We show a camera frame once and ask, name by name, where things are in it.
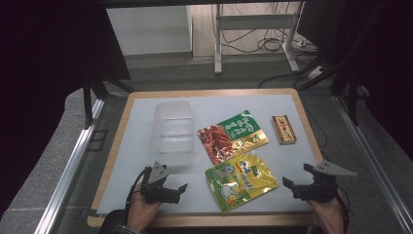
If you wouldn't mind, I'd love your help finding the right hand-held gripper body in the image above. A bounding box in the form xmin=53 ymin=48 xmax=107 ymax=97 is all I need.
xmin=301 ymin=160 xmax=357 ymax=203

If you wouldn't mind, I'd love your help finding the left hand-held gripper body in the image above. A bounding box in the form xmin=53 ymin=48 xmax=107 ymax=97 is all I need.
xmin=139 ymin=161 xmax=173 ymax=205

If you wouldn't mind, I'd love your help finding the clear plastic container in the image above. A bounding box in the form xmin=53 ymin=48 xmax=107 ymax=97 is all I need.
xmin=149 ymin=100 xmax=197 ymax=168

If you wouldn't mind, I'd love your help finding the small yellow and red box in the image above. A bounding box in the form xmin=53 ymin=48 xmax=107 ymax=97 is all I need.
xmin=271 ymin=114 xmax=298 ymax=146

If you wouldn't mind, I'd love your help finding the yellow spouted pouch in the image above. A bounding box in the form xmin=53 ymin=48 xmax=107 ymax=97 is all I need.
xmin=205 ymin=153 xmax=280 ymax=215

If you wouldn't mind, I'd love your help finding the green and red seasoning pouch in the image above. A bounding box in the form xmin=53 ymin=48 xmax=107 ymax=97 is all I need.
xmin=197 ymin=109 xmax=270 ymax=167

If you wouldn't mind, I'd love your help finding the person's right hand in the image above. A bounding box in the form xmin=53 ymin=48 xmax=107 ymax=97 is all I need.
xmin=306 ymin=189 xmax=346 ymax=234

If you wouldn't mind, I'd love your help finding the person's left hand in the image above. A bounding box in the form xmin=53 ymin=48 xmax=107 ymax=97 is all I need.
xmin=126 ymin=183 xmax=162 ymax=233

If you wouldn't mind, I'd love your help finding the white table mat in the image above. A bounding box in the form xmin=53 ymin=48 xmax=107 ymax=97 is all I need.
xmin=96 ymin=94 xmax=318 ymax=215

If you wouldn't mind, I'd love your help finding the dark rounded object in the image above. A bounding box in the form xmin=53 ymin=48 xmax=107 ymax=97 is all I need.
xmin=97 ymin=209 xmax=130 ymax=234

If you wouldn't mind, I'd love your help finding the black metal stand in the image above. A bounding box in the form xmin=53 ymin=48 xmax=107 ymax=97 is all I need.
xmin=297 ymin=57 xmax=369 ymax=127

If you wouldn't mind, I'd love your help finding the white power strip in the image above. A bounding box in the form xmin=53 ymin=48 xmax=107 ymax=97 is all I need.
xmin=306 ymin=65 xmax=326 ymax=81

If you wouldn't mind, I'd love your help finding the black tripod stand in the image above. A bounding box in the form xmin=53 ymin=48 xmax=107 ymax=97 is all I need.
xmin=82 ymin=69 xmax=134 ymax=130

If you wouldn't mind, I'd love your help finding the white panel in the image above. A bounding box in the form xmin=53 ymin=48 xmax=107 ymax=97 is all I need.
xmin=105 ymin=5 xmax=193 ymax=57

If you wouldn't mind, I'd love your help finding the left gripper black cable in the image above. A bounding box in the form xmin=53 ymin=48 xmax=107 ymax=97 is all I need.
xmin=125 ymin=167 xmax=151 ymax=215

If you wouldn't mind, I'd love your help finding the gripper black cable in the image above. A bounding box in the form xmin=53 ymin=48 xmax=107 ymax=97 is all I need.
xmin=125 ymin=167 xmax=151 ymax=215
xmin=336 ymin=185 xmax=353 ymax=234

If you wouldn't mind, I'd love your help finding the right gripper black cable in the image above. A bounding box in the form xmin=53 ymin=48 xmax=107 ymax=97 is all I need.
xmin=336 ymin=185 xmax=353 ymax=234

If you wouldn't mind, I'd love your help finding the aluminium rail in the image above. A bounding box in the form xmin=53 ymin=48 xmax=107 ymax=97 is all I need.
xmin=333 ymin=95 xmax=413 ymax=234
xmin=34 ymin=97 xmax=105 ymax=234

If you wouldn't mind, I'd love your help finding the black floor bracket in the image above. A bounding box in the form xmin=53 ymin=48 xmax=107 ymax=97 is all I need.
xmin=87 ymin=129 xmax=109 ymax=152

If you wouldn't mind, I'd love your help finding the tangle of black floor cables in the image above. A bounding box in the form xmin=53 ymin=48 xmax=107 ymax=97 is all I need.
xmin=221 ymin=3 xmax=315 ymax=55

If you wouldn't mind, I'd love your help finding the white metal desk frame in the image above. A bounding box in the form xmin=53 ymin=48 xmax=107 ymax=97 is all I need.
xmin=212 ymin=2 xmax=307 ymax=75

